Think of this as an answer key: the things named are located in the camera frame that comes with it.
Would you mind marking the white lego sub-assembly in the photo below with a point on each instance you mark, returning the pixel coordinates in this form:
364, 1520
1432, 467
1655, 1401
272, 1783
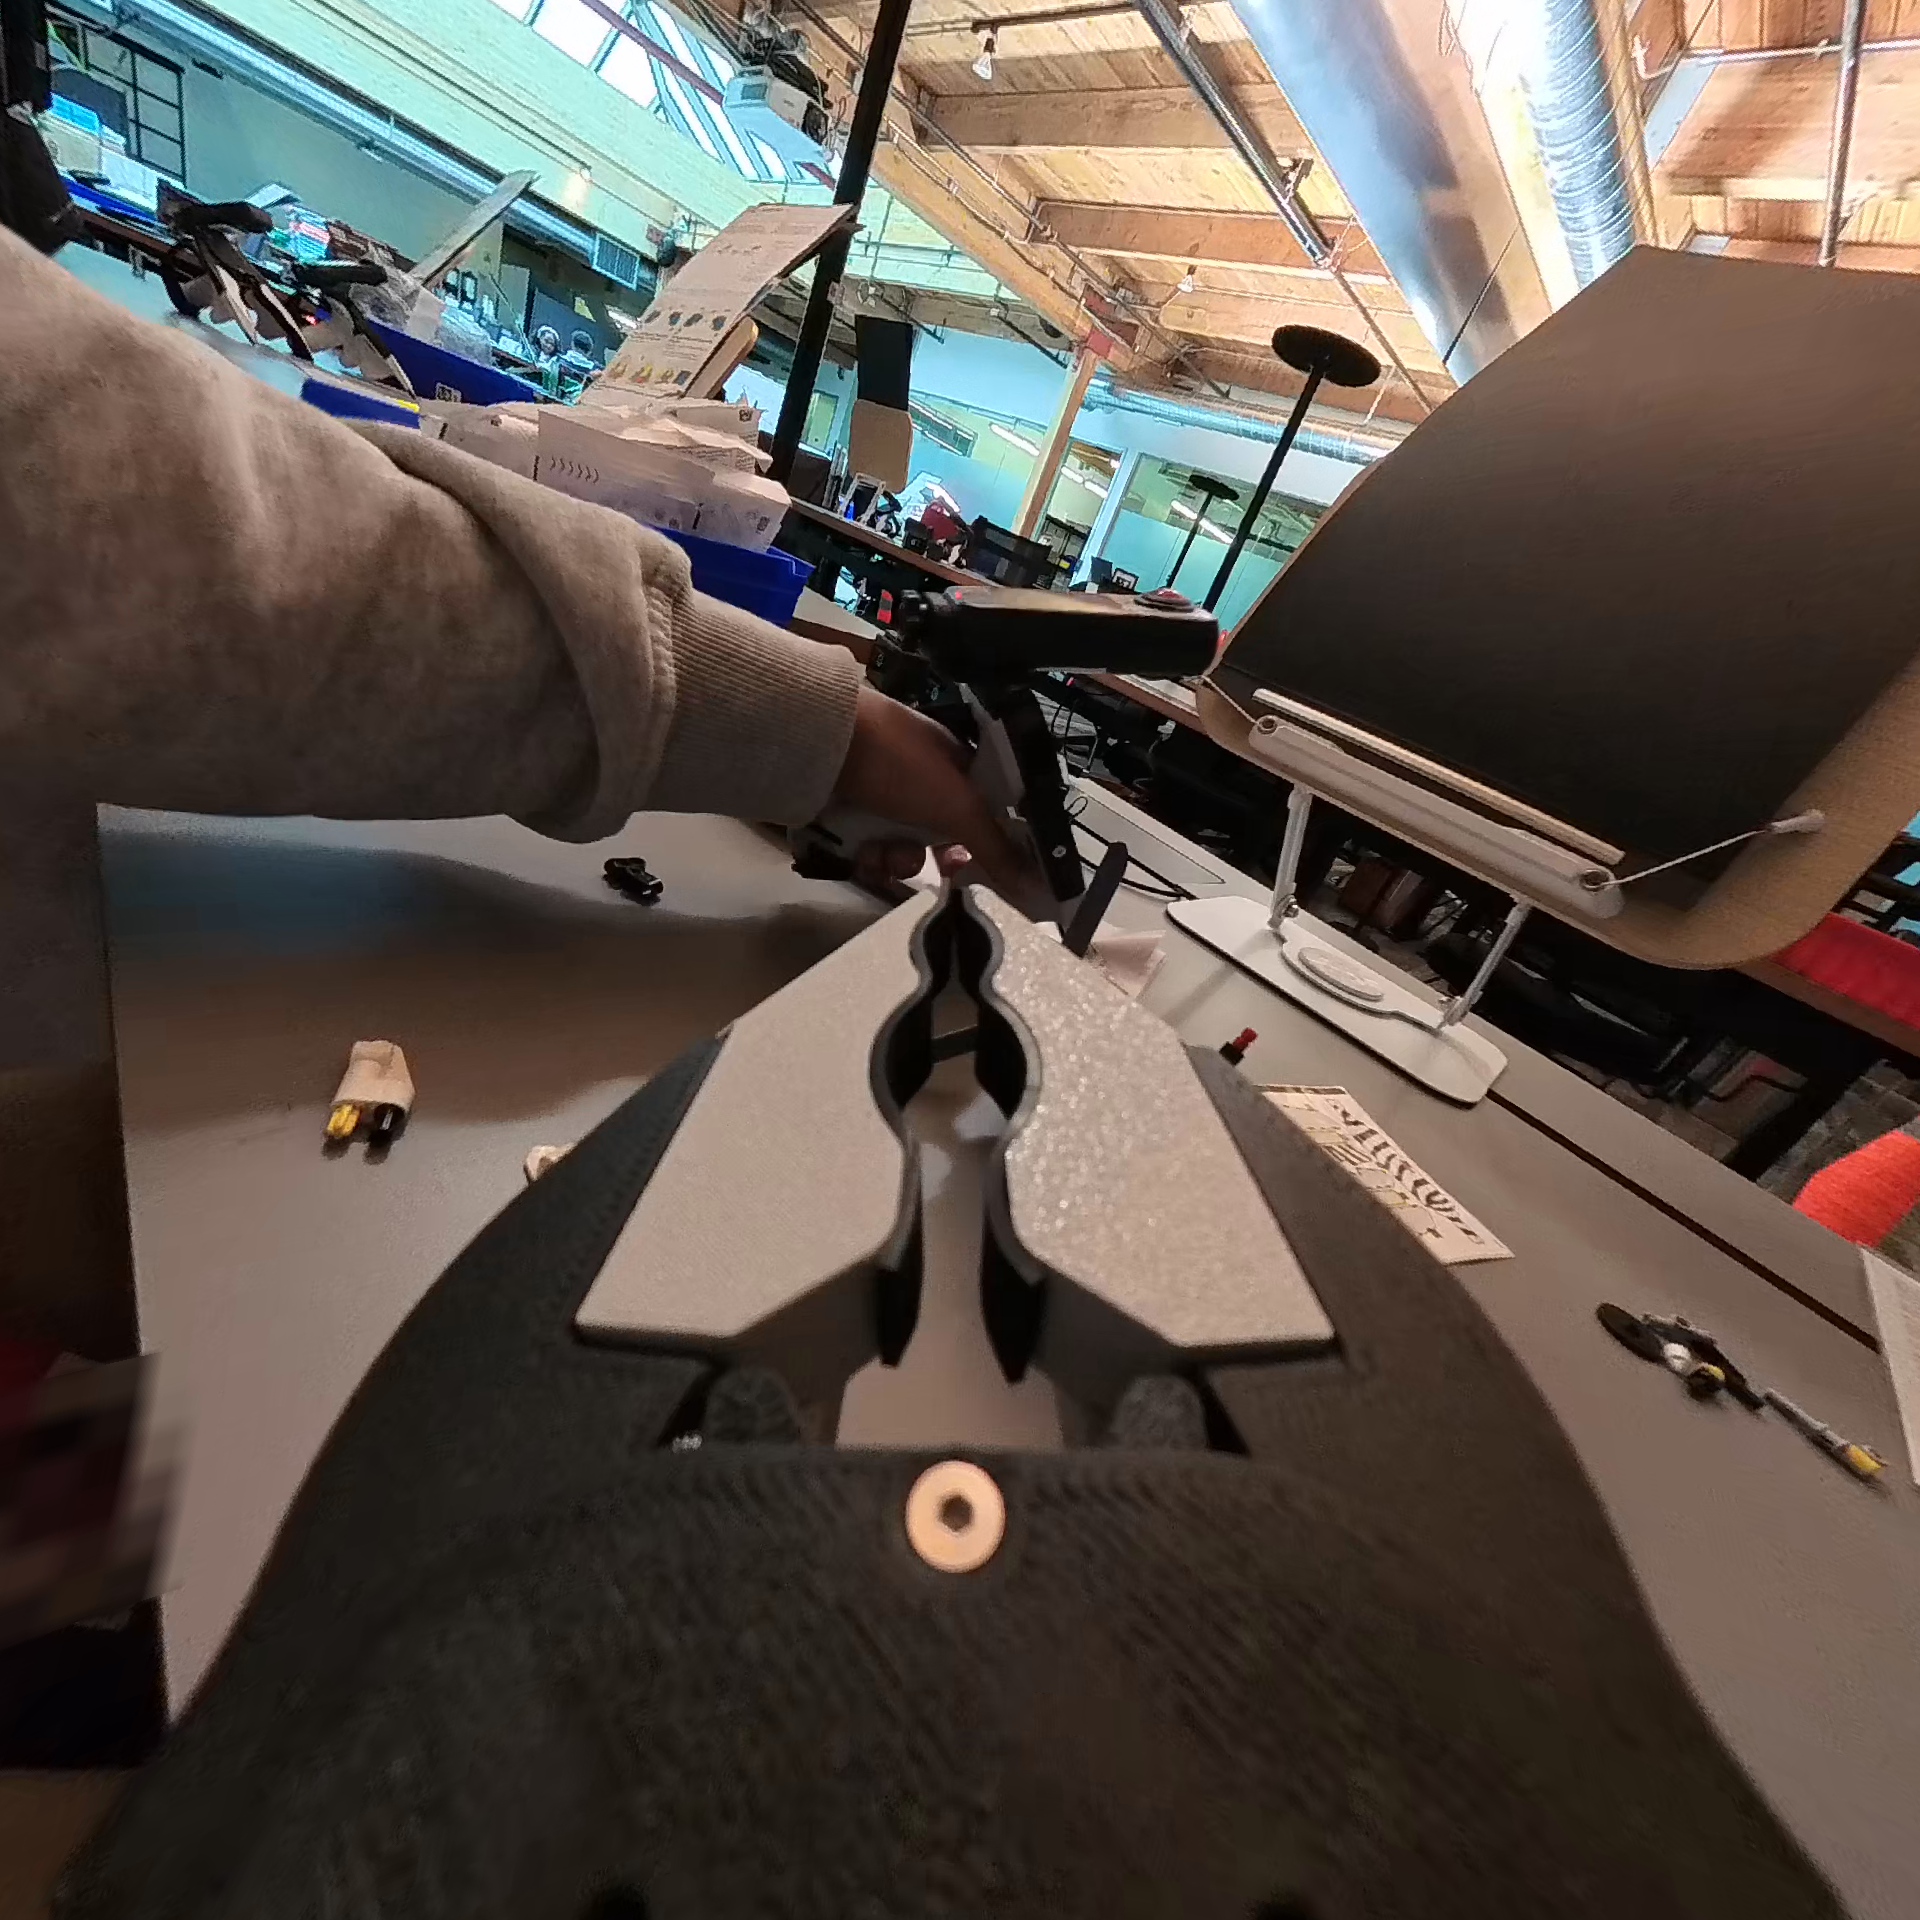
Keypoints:
372, 1089

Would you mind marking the printed cardboard sheet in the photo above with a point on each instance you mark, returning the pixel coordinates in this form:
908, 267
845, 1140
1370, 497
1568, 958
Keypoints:
735, 284

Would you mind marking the white adjustable stand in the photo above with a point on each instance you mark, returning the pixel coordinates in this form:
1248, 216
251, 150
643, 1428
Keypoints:
1348, 991

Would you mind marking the silver ventilation duct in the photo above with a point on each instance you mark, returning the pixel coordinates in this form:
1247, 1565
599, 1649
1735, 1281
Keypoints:
1425, 135

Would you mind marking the person's left hand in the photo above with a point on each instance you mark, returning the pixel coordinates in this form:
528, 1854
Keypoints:
914, 797

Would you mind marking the pile of small lego pieces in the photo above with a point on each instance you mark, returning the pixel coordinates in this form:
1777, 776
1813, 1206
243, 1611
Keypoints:
1693, 1350

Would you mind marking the black floor lamp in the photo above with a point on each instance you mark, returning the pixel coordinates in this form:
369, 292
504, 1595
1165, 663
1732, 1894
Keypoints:
1319, 360

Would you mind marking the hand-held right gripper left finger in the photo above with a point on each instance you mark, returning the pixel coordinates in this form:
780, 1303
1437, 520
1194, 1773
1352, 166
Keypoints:
751, 1184

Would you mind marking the black metal pole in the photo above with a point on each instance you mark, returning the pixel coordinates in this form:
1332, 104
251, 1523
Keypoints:
840, 225

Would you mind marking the orange cushion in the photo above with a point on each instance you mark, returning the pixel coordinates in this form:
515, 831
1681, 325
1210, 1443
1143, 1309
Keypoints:
1867, 1184

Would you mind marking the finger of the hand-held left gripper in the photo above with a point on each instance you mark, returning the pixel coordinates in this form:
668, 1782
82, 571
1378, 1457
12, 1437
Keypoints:
1001, 780

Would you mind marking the white printed paper sheet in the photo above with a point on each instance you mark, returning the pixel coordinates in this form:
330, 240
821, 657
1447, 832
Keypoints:
1898, 1350

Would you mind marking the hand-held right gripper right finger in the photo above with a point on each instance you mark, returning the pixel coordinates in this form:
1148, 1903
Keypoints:
1170, 1184

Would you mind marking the zebra striped sticker sheet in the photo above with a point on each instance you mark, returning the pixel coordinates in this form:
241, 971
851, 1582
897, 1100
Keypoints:
1395, 1172

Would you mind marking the pile of white packaging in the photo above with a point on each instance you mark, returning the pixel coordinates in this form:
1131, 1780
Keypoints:
644, 465

